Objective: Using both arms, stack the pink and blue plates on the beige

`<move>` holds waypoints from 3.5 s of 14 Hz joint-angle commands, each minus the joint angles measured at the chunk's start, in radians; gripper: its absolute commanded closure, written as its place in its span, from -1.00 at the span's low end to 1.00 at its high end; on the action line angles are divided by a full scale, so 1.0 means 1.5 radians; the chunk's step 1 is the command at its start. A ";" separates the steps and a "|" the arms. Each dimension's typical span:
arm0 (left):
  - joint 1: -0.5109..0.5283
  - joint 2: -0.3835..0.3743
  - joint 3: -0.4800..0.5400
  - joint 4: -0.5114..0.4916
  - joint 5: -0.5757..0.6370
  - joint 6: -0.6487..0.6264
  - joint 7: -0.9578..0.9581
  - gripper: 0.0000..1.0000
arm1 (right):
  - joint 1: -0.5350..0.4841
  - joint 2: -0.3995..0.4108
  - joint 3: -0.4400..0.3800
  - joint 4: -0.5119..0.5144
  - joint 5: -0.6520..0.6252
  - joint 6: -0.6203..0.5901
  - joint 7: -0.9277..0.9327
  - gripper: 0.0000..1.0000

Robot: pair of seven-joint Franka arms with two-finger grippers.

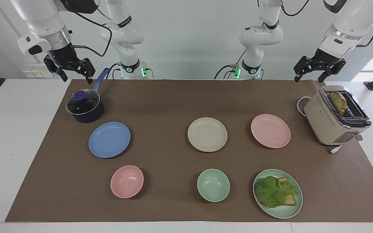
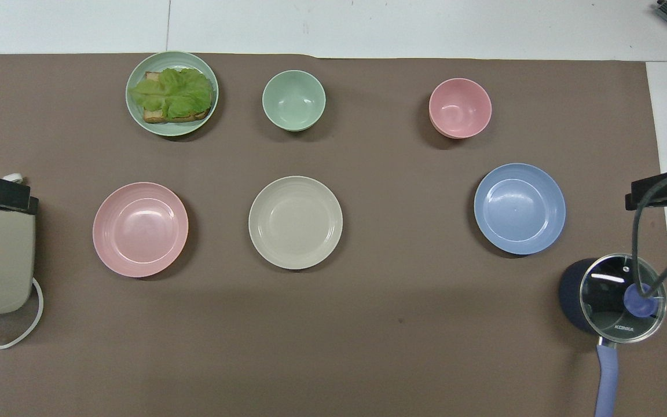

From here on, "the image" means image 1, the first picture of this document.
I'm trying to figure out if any glass lid with blue knob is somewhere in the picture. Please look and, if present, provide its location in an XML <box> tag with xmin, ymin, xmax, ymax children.
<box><xmin>65</xmin><ymin>90</ymin><xmax>100</xmax><ymax>116</ymax></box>

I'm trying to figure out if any dark blue saucepan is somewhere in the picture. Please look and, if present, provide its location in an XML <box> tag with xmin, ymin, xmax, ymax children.
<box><xmin>65</xmin><ymin>67</ymin><xmax>110</xmax><ymax>124</ymax></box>

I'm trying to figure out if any beige plate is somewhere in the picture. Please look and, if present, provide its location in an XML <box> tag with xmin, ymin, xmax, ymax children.
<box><xmin>187</xmin><ymin>117</ymin><xmax>228</xmax><ymax>152</ymax></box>

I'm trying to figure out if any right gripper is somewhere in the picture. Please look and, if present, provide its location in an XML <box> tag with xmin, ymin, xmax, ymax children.
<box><xmin>43</xmin><ymin>43</ymin><xmax>96</xmax><ymax>85</ymax></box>

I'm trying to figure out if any pink plate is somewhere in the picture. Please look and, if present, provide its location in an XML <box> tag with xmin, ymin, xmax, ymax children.
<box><xmin>251</xmin><ymin>114</ymin><xmax>291</xmax><ymax>149</ymax></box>

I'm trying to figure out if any green plate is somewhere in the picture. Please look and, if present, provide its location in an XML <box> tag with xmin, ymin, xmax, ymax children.
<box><xmin>253</xmin><ymin>169</ymin><xmax>303</xmax><ymax>219</ymax></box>

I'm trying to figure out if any green lettuce leaf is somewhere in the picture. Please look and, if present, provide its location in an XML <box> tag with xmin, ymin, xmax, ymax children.
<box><xmin>256</xmin><ymin>176</ymin><xmax>300</xmax><ymax>208</ymax></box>

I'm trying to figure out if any silver toaster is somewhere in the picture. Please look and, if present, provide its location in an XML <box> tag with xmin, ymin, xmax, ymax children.
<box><xmin>304</xmin><ymin>85</ymin><xmax>372</xmax><ymax>146</ymax></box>

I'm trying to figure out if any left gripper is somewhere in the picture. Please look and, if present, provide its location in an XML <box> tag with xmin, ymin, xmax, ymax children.
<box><xmin>294</xmin><ymin>49</ymin><xmax>347</xmax><ymax>83</ymax></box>

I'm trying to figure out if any pink bowl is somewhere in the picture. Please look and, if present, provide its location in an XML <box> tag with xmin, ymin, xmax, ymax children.
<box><xmin>110</xmin><ymin>165</ymin><xmax>144</xmax><ymax>199</ymax></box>

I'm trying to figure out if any bread slice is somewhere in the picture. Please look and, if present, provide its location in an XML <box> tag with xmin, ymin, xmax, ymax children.
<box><xmin>329</xmin><ymin>91</ymin><xmax>348</xmax><ymax>114</ymax></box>

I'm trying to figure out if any blue plate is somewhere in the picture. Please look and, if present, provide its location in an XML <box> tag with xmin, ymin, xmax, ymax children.
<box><xmin>88</xmin><ymin>122</ymin><xmax>131</xmax><ymax>159</ymax></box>

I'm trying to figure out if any green bowl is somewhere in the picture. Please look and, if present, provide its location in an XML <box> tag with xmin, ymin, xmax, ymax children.
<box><xmin>197</xmin><ymin>169</ymin><xmax>230</xmax><ymax>203</ymax></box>

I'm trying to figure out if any toast slice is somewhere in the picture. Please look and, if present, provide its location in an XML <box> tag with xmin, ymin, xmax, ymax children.
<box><xmin>277</xmin><ymin>177</ymin><xmax>297</xmax><ymax>206</ymax></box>

